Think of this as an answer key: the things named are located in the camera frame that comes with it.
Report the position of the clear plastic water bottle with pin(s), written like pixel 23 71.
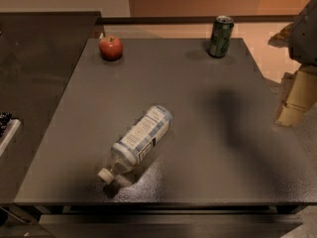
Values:
pixel 129 151

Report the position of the white tray with black items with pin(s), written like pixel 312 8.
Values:
pixel 8 128

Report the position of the green soda can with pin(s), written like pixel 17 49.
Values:
pixel 220 37

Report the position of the red apple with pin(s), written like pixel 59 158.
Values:
pixel 111 48

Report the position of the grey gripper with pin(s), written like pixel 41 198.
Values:
pixel 305 39

